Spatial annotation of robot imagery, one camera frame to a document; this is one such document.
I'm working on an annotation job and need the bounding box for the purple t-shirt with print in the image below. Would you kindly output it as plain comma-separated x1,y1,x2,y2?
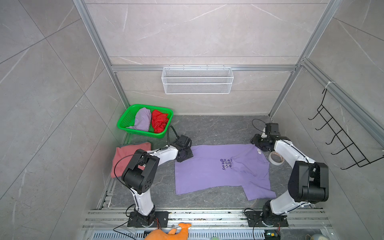
175,144,276,201

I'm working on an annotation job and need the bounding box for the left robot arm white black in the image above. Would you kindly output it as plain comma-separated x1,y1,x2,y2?
121,135,193,219

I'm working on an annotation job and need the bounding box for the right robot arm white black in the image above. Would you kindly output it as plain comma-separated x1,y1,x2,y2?
251,123,330,221

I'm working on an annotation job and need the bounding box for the roll of masking tape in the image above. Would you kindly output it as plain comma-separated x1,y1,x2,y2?
268,151,285,166

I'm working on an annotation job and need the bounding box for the red t-shirt in basket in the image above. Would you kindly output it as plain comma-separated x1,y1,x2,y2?
152,110,169,134

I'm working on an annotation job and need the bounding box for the lavender t-shirt in basket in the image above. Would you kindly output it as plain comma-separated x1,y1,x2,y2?
128,108,152,132

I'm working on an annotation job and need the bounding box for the green plastic laundry basket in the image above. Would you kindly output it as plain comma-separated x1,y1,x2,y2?
117,104,174,139

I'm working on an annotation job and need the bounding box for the folded pink t-shirt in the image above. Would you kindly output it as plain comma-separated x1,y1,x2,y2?
111,142,151,179

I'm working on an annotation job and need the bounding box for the orange plush toy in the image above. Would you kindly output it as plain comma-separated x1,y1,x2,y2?
145,223,192,240

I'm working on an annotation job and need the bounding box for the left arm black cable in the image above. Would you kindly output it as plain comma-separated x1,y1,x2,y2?
166,125,181,148

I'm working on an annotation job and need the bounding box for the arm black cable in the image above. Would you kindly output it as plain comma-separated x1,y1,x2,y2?
166,125,181,148
251,118,268,133

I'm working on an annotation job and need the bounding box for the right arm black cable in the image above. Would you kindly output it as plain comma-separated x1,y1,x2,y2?
251,118,268,133

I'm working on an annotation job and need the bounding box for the white wire wall basket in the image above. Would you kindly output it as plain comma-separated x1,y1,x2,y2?
161,67,234,95

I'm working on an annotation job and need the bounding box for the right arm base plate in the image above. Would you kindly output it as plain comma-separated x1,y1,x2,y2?
244,211,289,228

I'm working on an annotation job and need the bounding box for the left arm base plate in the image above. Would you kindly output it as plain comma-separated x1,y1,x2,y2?
127,211,169,229

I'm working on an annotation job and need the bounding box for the black wire hook rack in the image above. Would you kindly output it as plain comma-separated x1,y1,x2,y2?
308,89,384,171

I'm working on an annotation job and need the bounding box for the aluminium mounting rail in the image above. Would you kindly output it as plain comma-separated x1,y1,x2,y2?
81,209,333,231

